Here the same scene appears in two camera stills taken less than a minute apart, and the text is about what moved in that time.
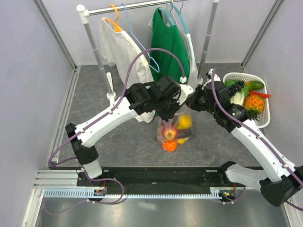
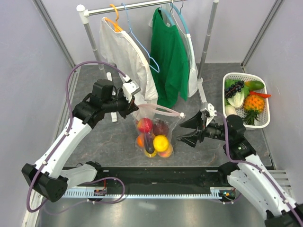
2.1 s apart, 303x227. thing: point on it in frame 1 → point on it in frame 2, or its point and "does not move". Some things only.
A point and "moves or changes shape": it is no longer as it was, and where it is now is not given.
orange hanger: [117, 27] does not move
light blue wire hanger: [130, 29] does not move
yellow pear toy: [184, 122] → [161, 143]
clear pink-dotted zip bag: [177, 131] moves or changes shape
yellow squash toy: [181, 141] moves or changes shape
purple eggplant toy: [183, 133] → [148, 143]
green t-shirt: [166, 36] does not move
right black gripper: [191, 101] → [196, 123]
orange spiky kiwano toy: [254, 105] does not move
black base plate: [161, 178] does not move
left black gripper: [166, 117] → [129, 107]
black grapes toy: [232, 90] does not move
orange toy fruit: [169, 145] → [140, 141]
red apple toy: [169, 133] → [145, 125]
